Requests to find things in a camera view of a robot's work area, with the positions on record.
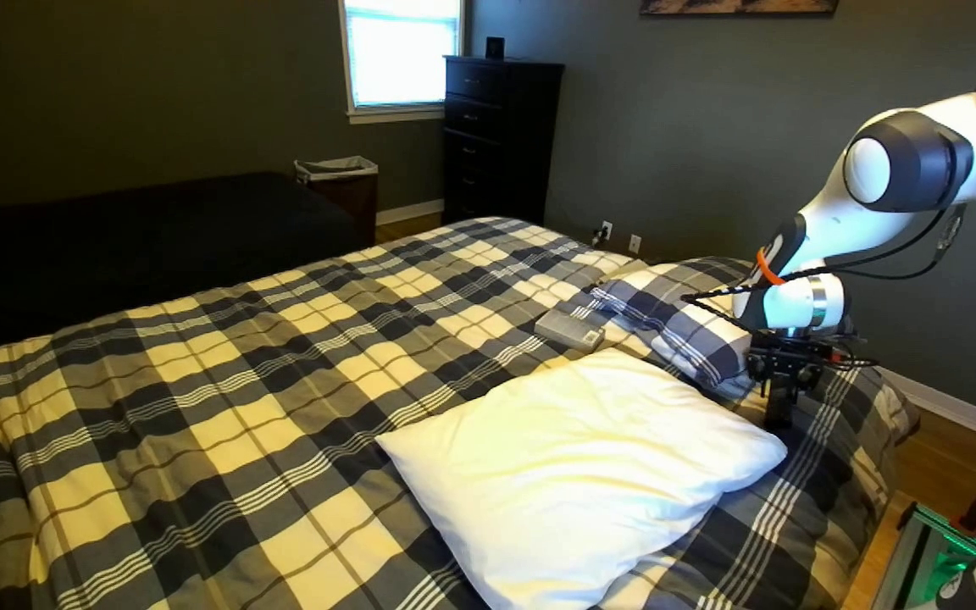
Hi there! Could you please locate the small dark side table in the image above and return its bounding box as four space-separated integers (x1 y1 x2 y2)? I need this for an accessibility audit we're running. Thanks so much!
296 154 379 245

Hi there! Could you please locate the dark low bench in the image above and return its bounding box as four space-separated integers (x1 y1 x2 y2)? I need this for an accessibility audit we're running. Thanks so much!
0 174 364 341

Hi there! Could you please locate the plaid bed comforter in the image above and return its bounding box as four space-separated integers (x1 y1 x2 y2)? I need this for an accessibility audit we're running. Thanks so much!
0 213 739 610

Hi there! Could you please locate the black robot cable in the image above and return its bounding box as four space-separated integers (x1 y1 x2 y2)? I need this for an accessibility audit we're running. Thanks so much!
684 205 965 306

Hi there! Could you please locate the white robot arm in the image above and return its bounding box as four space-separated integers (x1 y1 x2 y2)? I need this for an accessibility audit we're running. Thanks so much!
737 91 976 387

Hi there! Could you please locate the blue plaid top pillow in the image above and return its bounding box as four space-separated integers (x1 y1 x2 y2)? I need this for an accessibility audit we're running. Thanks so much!
594 257 751 402

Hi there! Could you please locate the black tall dresser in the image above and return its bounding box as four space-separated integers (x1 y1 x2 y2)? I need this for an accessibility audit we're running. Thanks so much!
442 58 562 222

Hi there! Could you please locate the white pillow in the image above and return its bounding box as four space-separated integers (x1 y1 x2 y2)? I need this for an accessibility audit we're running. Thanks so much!
375 350 786 610

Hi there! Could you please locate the bright window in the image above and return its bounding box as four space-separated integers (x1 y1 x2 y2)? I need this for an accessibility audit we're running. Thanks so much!
340 0 464 126

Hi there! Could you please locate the green robot base frame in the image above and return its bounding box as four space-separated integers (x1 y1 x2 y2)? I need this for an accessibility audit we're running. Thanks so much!
870 500 976 610

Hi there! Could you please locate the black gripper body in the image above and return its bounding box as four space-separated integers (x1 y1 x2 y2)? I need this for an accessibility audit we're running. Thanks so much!
747 332 852 388

